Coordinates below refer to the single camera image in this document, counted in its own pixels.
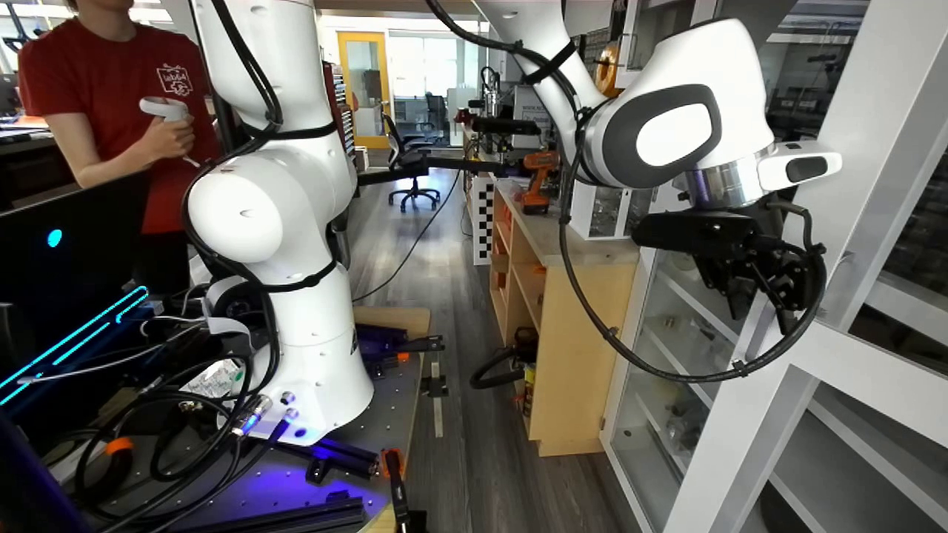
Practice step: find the black monitor with cyan light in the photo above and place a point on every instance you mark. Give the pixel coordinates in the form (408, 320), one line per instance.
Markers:
(64, 258)

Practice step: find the person in red shirt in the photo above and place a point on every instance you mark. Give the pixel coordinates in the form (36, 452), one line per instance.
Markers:
(85, 82)

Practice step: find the white glass display cabinet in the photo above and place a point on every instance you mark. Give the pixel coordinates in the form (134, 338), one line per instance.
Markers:
(686, 326)

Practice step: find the light wooden cabinet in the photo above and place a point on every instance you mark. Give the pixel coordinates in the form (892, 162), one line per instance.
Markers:
(528, 285)

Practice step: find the black office chair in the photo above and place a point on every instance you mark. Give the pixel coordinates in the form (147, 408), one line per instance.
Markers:
(408, 159)

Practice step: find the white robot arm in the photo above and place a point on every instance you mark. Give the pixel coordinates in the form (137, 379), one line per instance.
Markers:
(695, 113)

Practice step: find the yellow framed door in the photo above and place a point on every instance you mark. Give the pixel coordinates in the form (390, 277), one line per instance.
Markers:
(365, 74)

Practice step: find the orange handled clamp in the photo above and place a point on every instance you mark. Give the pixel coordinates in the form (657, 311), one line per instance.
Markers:
(399, 491)

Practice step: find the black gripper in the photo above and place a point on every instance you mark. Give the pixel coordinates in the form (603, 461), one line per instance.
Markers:
(744, 254)

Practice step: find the white handheld controller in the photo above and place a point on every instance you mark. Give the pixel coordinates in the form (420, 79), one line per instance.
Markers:
(169, 131)

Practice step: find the checkerboard calibration board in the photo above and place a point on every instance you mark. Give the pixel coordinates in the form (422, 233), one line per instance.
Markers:
(480, 197)

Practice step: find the small white framed box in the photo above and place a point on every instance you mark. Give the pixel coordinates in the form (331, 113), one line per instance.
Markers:
(606, 212)

